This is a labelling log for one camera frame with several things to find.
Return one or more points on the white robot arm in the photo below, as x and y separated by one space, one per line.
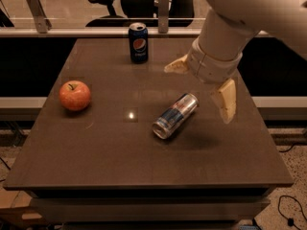
228 27

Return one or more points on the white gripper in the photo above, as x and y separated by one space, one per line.
209 66

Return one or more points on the middle metal railing bracket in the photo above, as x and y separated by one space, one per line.
163 12

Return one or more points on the black office chair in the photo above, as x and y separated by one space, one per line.
180 13

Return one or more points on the metal railing bracket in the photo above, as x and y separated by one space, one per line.
163 12
42 23

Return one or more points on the left metal railing bracket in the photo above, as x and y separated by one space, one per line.
42 23

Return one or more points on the red apple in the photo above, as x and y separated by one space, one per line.
74 95

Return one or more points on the brown table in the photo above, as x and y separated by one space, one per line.
106 164

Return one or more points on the silver blue Red Bull can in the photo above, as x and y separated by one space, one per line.
172 118

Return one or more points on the blue Pepsi can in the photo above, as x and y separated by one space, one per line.
138 37

